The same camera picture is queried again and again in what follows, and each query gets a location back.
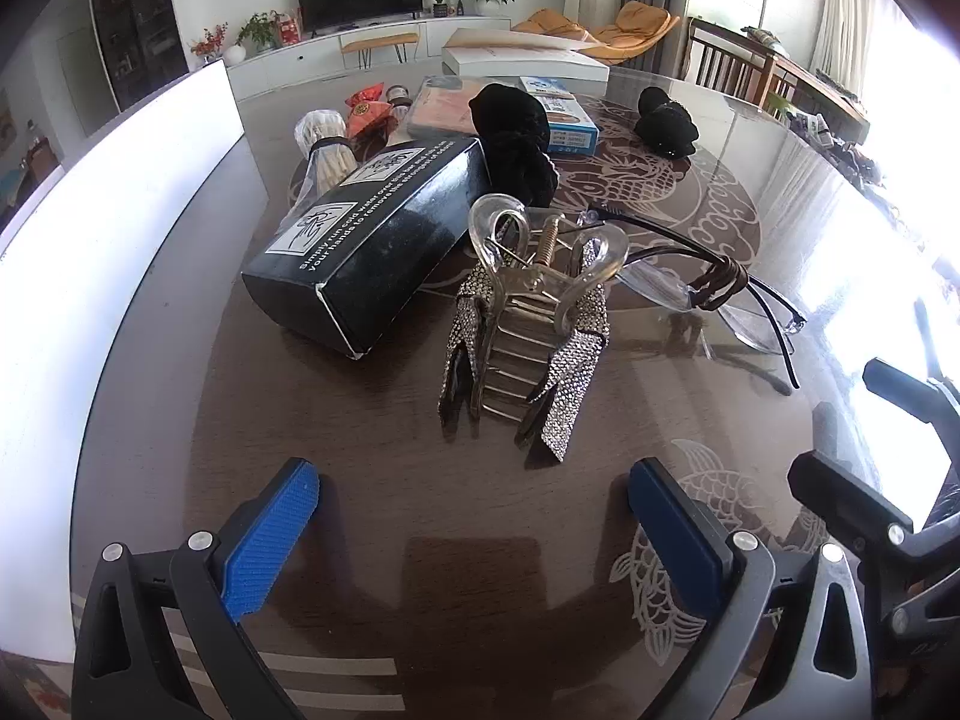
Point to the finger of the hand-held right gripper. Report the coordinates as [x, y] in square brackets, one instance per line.
[847, 499]
[911, 390]

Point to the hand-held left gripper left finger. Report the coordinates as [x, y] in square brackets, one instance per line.
[270, 532]

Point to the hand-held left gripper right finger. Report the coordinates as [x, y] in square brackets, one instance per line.
[675, 532]

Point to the rimless eyeglasses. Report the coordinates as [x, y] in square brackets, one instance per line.
[709, 289]

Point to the rhinestone hair claw clip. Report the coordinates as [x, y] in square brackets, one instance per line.
[510, 315]

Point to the black printed cardboard box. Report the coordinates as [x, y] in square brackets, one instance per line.
[375, 240]

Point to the black beaded scrunchie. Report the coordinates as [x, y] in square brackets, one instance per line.
[667, 127]

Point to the bundle of bamboo skewers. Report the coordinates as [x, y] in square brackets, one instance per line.
[326, 157]

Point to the blue and white box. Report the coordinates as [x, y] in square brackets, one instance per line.
[571, 127]

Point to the red packet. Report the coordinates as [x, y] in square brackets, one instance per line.
[366, 114]

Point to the black velvet scrunchie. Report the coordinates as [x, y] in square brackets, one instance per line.
[510, 127]

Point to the pile of small clutter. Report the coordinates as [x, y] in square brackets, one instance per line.
[840, 139]

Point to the wooden side table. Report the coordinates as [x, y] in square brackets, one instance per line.
[817, 86]

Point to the wooden chair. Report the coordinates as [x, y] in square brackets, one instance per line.
[727, 60]

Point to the white sheer curtain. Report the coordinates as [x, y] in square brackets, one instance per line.
[847, 7]

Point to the orange lounge chair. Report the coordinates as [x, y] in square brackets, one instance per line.
[637, 26]

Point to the pink phone case package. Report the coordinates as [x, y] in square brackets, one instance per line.
[442, 109]

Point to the white television cabinet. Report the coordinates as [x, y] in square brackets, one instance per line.
[300, 60]

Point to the white round vase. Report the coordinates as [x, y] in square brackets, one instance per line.
[236, 54]

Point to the red flowers in vase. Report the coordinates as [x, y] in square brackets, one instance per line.
[208, 39]

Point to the bushy potted plant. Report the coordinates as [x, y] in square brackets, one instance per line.
[261, 30]

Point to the red gift box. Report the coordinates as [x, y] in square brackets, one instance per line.
[289, 30]

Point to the orange topped bench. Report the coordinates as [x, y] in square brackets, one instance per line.
[377, 39]

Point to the beige flat cardboard sheet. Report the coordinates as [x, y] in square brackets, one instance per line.
[510, 41]

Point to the dark glass display cabinet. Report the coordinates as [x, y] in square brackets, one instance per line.
[139, 22]

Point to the small potted plant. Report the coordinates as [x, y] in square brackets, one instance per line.
[439, 1]

